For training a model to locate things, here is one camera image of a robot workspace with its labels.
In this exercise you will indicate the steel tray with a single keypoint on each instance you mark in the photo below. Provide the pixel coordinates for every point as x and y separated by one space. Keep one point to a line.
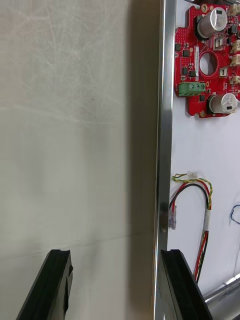
165 100

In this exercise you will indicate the round red circuit board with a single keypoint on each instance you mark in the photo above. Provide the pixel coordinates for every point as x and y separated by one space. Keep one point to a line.
190 50

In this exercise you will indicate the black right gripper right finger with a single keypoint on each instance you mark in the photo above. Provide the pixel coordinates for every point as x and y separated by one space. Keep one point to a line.
185 295

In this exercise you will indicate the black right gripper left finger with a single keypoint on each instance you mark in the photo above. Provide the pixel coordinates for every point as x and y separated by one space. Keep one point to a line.
50 287

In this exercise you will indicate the white paper sheet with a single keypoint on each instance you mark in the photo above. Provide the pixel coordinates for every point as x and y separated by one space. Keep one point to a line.
207 145

